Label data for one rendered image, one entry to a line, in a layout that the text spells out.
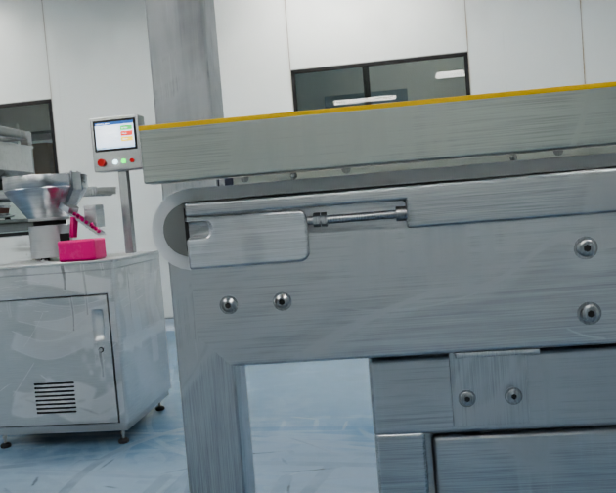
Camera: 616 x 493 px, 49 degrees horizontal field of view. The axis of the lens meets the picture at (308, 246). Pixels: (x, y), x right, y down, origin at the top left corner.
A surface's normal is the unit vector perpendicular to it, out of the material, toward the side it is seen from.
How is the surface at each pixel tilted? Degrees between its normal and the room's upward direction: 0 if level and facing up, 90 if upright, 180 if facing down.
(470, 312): 90
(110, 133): 90
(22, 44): 90
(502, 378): 90
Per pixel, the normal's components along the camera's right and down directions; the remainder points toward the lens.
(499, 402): -0.09, 0.06
